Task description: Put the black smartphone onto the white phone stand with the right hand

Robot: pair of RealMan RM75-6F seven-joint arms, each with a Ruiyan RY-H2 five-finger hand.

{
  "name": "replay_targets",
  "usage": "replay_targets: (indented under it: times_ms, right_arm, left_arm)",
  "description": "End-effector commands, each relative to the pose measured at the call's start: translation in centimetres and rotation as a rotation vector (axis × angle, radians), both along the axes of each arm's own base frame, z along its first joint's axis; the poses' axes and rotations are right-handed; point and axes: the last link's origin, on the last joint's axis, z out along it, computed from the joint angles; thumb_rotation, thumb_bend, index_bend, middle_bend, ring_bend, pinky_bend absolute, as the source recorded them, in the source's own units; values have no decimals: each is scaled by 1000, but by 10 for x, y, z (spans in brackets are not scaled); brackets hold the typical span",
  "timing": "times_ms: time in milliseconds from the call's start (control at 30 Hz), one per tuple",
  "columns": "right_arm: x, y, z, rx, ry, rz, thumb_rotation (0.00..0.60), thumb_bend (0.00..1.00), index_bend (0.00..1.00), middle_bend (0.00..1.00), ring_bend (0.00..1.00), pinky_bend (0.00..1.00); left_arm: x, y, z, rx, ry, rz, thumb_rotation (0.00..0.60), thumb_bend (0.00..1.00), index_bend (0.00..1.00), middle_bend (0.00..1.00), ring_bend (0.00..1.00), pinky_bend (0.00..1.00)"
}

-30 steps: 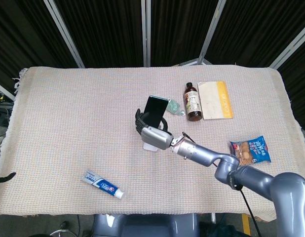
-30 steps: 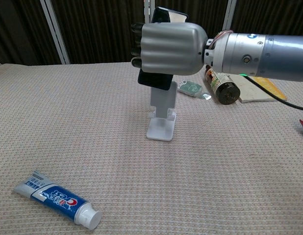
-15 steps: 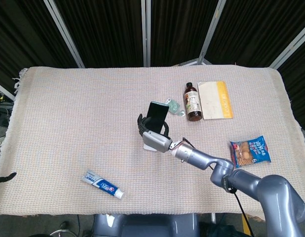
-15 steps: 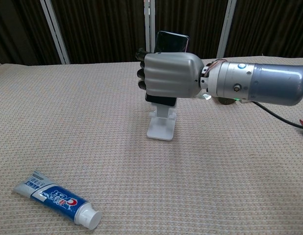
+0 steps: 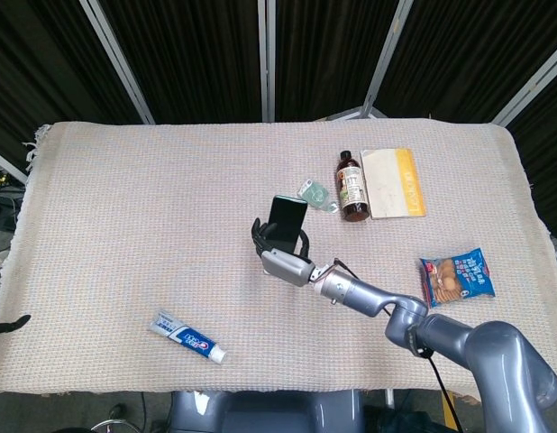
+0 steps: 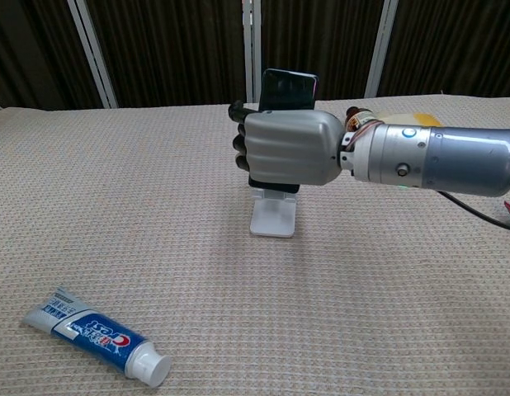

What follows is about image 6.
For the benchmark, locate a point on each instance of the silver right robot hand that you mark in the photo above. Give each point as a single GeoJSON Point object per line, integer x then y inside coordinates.
{"type": "Point", "coordinates": [292, 144]}

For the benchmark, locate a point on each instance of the black smartphone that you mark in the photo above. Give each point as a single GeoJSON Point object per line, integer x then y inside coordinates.
{"type": "Point", "coordinates": [287, 92]}

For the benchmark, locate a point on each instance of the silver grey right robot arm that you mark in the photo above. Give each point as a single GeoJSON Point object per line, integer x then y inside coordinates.
{"type": "Point", "coordinates": [436, 158]}

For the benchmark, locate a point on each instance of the brown bottle with white label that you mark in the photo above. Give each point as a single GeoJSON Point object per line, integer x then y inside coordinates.
{"type": "Point", "coordinates": [358, 116]}

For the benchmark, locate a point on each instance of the white phone stand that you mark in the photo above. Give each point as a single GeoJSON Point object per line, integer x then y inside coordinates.
{"type": "Point", "coordinates": [272, 216]}

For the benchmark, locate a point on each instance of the yellow and white book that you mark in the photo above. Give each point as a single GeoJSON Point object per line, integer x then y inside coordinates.
{"type": "Point", "coordinates": [416, 117]}

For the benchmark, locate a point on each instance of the beige woven tablecloth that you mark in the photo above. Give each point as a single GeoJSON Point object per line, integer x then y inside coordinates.
{"type": "Point", "coordinates": [197, 264]}

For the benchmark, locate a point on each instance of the blue white toothpaste tube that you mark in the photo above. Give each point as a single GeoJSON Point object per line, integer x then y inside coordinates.
{"type": "Point", "coordinates": [94, 336]}

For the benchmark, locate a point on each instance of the white partition frame post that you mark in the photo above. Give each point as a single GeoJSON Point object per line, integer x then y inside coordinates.
{"type": "Point", "coordinates": [251, 49]}
{"type": "Point", "coordinates": [379, 49]}
{"type": "Point", "coordinates": [94, 53]}

